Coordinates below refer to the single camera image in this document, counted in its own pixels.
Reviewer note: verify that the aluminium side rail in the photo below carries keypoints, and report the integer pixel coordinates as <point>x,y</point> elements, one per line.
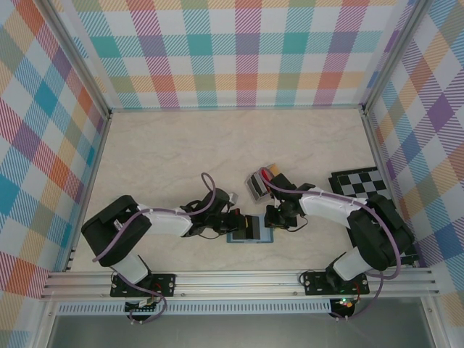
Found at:
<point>372,141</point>
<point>95,163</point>

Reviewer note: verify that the grey card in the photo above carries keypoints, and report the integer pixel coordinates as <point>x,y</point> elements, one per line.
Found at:
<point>254,185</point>

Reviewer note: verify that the thin aluminium wall rail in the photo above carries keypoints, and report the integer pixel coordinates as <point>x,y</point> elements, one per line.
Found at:
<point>235,108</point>

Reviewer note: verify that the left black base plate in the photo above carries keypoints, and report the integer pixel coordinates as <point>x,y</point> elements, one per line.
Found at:
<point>166,284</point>

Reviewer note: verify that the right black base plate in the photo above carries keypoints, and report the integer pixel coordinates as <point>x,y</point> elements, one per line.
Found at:
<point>313,283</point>

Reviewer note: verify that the aluminium frame post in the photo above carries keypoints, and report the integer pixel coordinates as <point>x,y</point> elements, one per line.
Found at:
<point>395,54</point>
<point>78,58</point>

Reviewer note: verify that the gold card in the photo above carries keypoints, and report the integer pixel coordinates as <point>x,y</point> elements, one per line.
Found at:
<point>274,169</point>

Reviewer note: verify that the black card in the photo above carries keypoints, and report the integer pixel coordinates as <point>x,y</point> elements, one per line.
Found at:
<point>253,230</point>

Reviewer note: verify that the clear acrylic card stand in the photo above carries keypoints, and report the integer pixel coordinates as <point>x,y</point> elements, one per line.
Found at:
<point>259,199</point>

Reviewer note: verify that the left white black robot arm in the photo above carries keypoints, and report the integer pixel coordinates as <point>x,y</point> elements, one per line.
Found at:
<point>108,232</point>

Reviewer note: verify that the blue leather card holder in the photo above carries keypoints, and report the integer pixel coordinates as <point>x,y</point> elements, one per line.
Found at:
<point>265,235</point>

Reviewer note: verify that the small circuit board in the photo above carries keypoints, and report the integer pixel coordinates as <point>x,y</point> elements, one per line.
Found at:
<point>145,303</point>
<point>344,302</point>

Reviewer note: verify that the long aluminium base rail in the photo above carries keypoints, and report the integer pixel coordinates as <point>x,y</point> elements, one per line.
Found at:
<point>235,284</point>

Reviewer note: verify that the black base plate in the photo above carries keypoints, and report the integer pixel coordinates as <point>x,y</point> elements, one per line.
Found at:
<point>313,283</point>
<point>166,284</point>

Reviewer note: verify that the black grey checkerboard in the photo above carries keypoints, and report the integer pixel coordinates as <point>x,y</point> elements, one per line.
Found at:
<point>362,183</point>

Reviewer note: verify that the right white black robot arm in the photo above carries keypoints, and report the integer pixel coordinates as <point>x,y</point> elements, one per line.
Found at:
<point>380,232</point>

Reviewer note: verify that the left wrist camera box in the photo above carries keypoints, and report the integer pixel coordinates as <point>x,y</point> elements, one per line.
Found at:
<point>233,198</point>

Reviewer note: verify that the red card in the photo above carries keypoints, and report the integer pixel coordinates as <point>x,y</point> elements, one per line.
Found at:
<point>265,174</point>

